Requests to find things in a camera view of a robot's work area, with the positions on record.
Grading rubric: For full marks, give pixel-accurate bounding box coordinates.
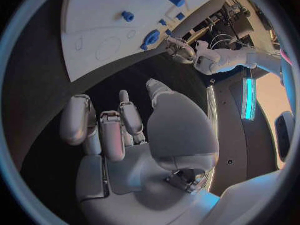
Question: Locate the white cable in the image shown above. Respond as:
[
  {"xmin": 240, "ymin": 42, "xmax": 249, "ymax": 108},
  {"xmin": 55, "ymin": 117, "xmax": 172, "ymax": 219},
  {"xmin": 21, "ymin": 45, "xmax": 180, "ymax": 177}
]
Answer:
[
  {"xmin": 216, "ymin": 39, "xmax": 244, "ymax": 49},
  {"xmin": 210, "ymin": 33, "xmax": 239, "ymax": 49}
]

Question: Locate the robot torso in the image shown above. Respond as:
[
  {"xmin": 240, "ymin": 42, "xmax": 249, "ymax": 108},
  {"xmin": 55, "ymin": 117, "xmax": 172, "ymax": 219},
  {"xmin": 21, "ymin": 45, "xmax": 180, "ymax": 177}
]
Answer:
[{"xmin": 205, "ymin": 67, "xmax": 295, "ymax": 198}]

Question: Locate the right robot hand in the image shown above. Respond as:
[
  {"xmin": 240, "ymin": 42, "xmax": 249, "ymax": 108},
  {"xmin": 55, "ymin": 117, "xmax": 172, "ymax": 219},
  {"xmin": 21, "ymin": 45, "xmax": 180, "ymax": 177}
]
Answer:
[{"xmin": 59, "ymin": 78, "xmax": 222, "ymax": 225}]

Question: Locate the blue gear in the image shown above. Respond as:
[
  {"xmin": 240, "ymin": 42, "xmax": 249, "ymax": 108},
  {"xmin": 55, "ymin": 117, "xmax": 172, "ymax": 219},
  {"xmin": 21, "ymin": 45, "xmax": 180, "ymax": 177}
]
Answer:
[{"xmin": 140, "ymin": 29, "xmax": 162, "ymax": 51}]

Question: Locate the white task board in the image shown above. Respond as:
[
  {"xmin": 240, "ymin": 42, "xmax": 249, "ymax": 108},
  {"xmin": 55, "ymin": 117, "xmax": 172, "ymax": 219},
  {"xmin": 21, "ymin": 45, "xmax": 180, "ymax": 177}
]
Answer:
[{"xmin": 60, "ymin": 0, "xmax": 223, "ymax": 83}]

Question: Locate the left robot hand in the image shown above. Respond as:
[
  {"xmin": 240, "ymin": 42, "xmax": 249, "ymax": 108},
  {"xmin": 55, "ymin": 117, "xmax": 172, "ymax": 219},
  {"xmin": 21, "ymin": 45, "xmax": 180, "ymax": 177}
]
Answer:
[{"xmin": 163, "ymin": 36, "xmax": 197, "ymax": 63}]

